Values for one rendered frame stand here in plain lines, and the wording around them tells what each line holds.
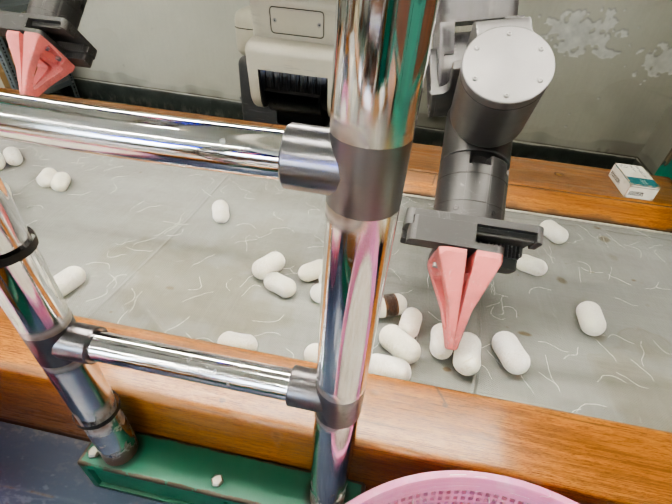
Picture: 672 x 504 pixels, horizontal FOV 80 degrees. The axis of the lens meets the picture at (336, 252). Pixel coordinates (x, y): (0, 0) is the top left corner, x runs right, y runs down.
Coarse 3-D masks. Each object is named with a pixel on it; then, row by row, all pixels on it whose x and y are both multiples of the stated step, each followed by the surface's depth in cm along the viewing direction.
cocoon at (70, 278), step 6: (66, 270) 36; (72, 270) 36; (78, 270) 36; (54, 276) 35; (60, 276) 35; (66, 276) 36; (72, 276) 36; (78, 276) 36; (84, 276) 37; (60, 282) 35; (66, 282) 35; (72, 282) 36; (78, 282) 36; (60, 288) 35; (66, 288) 35; (72, 288) 36; (66, 294) 36
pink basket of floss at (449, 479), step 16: (400, 480) 23; (416, 480) 23; (432, 480) 23; (448, 480) 23; (464, 480) 23; (480, 480) 23; (496, 480) 23; (512, 480) 23; (368, 496) 22; (384, 496) 23; (400, 496) 23; (416, 496) 24; (432, 496) 24; (448, 496) 24; (464, 496) 24; (480, 496) 24; (496, 496) 24; (512, 496) 24; (528, 496) 23; (544, 496) 23; (560, 496) 23
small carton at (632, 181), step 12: (612, 168) 55; (624, 168) 54; (636, 168) 54; (612, 180) 55; (624, 180) 52; (636, 180) 51; (648, 180) 51; (624, 192) 52; (636, 192) 51; (648, 192) 51
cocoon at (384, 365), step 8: (376, 360) 30; (384, 360) 30; (392, 360) 30; (400, 360) 31; (376, 368) 30; (384, 368) 30; (392, 368) 30; (400, 368) 30; (408, 368) 30; (392, 376) 30; (400, 376) 30; (408, 376) 30
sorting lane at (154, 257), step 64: (64, 192) 49; (128, 192) 50; (192, 192) 51; (256, 192) 52; (64, 256) 40; (128, 256) 41; (192, 256) 41; (256, 256) 42; (320, 256) 43; (576, 256) 45; (640, 256) 46; (128, 320) 35; (192, 320) 35; (256, 320) 35; (384, 320) 36; (512, 320) 37; (576, 320) 38; (640, 320) 38; (448, 384) 32; (512, 384) 32; (576, 384) 32; (640, 384) 33
